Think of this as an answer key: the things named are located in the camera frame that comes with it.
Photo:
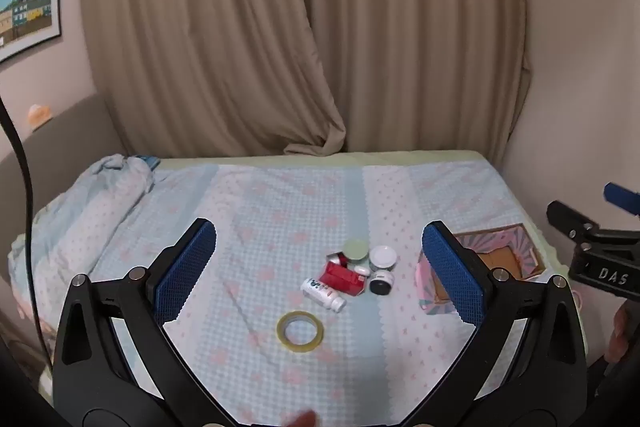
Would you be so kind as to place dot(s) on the black and white jar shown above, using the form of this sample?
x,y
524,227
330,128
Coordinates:
x,y
380,283

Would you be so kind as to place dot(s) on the white plastic bottle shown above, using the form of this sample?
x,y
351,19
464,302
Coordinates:
x,y
322,293

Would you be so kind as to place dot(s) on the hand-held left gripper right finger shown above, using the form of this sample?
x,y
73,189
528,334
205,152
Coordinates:
x,y
452,277

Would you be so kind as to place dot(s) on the crumpled dotted quilt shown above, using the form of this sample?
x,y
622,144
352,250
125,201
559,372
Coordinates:
x,y
90,207

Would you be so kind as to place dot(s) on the pink cardboard box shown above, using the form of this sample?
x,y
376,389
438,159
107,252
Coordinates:
x,y
500,257

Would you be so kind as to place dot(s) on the white lid jar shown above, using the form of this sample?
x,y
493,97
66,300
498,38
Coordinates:
x,y
382,256

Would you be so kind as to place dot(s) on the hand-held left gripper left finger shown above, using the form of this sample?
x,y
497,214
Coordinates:
x,y
187,267

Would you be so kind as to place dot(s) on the red carton box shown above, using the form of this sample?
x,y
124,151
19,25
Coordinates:
x,y
337,277

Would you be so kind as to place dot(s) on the beige curtain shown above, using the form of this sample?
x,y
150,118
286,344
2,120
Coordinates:
x,y
415,32
200,32

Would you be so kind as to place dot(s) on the orange plush toy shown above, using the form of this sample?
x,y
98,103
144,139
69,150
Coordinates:
x,y
40,115

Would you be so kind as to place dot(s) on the pale green bed sheet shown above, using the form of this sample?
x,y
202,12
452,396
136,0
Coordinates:
x,y
300,158

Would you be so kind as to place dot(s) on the dark cloth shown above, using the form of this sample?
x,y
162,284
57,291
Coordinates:
x,y
600,382

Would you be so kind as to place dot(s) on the person's left hand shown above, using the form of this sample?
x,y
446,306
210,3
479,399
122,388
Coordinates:
x,y
300,419

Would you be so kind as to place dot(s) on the white earbuds case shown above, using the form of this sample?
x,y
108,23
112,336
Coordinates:
x,y
361,268

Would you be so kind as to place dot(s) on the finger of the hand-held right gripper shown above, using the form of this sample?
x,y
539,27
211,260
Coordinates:
x,y
570,217
620,197

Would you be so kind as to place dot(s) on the framed wall picture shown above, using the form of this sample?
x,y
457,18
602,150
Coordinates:
x,y
30,2

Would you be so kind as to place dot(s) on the blue cloth piece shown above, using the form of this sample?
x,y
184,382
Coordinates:
x,y
151,163

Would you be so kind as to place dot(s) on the blue pink patterned blanket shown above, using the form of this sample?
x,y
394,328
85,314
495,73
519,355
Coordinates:
x,y
280,217

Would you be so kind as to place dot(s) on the person's right hand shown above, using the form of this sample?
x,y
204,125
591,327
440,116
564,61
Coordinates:
x,y
620,332

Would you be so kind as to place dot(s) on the small red grey container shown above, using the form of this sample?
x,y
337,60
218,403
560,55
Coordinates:
x,y
337,258

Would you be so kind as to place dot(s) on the clear tape roll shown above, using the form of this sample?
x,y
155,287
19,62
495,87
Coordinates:
x,y
300,346

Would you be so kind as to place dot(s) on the green lid jar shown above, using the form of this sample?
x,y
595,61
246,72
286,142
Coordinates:
x,y
356,249

